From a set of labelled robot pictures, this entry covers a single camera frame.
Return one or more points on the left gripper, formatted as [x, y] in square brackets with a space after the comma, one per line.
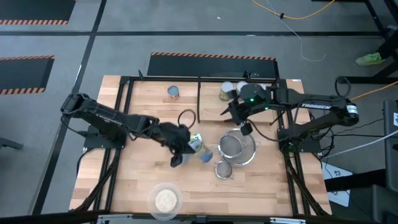
[174, 137]

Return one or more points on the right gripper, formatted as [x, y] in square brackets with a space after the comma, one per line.
[253, 99]

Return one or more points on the mixed fruit can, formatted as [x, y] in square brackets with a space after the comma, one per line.
[196, 141]

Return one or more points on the peaches can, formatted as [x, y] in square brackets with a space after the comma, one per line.
[224, 88]

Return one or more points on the green pears can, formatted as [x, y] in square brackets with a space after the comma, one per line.
[241, 85]

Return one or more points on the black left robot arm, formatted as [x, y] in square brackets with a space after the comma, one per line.
[102, 116]

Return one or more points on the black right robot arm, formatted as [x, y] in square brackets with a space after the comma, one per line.
[314, 104]

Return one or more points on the medium metal mesh strainer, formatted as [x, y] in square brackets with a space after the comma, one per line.
[230, 146]

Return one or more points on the small metal mesh strainer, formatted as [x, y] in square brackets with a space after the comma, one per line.
[223, 169]

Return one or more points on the large metal mesh strainer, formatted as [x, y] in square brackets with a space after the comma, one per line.
[248, 155]

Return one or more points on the white rice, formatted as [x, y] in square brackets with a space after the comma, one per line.
[166, 200]

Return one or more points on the black hazard-striped floor mat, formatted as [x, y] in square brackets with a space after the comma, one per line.
[34, 9]
[21, 74]
[211, 67]

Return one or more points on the clear plastic bowl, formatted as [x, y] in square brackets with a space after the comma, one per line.
[150, 199]

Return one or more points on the white board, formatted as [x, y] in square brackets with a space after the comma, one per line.
[337, 186]

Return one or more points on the green shoe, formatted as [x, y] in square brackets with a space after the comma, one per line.
[370, 59]

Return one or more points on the grey cabinet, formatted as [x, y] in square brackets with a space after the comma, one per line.
[391, 140]

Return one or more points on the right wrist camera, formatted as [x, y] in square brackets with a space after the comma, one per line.
[246, 129]

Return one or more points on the black aluminium table frame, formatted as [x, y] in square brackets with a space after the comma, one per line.
[120, 102]

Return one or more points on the silver metal bracket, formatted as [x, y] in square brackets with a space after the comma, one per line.
[287, 220]

